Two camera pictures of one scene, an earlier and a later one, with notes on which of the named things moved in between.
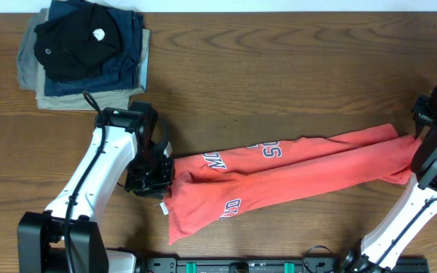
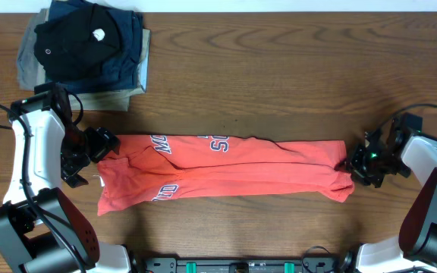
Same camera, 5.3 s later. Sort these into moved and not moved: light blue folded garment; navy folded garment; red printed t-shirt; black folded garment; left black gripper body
Moved: red printed t-shirt; left black gripper body
Not moved: light blue folded garment; navy folded garment; black folded garment
